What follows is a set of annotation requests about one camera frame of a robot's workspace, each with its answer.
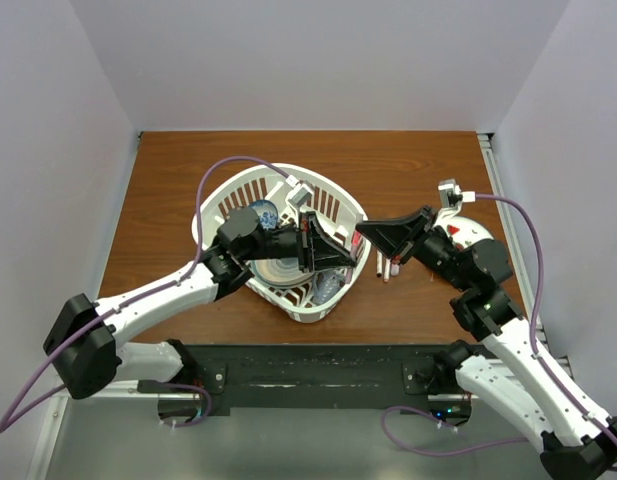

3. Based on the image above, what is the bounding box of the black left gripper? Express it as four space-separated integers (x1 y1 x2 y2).
240 210 356 272

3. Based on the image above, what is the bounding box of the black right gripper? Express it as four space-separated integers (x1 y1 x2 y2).
354 205 471 292

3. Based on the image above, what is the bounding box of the white black marker pen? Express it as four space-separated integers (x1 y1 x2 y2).
376 251 384 278

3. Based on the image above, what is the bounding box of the white red pen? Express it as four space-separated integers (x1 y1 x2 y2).
383 258 391 283

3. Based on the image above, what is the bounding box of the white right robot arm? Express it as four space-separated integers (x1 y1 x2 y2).
356 206 617 479

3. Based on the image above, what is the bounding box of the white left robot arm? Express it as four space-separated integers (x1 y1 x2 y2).
44 207 357 400

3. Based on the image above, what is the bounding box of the blue glass cup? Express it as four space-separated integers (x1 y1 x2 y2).
312 269 346 305

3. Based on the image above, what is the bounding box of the white plastic dish basket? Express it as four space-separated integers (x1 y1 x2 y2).
191 163 370 323

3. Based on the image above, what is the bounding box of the beige blue ringed plate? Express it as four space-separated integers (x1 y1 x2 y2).
250 258 314 288

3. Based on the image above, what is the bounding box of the watermelon pattern plate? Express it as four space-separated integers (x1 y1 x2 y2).
435 216 494 250

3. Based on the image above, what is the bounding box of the blue patterned small bowl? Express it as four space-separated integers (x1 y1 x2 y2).
249 199 279 231

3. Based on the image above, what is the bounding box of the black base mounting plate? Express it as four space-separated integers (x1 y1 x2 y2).
137 344 494 419

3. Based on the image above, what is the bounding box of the aluminium frame rail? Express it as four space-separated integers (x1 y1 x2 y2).
477 132 602 480

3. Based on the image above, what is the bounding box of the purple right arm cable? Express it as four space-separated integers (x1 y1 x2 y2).
381 193 617 471

